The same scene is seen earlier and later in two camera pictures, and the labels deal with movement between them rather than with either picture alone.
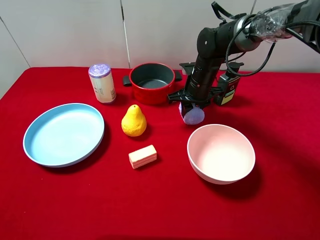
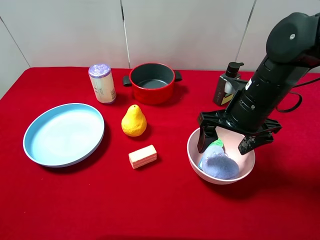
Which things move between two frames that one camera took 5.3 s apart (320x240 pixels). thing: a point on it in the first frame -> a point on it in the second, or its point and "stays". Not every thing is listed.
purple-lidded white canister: x=101 y=75 stays
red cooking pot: x=152 y=82 stays
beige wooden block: x=143 y=156 stays
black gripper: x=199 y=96 -> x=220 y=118
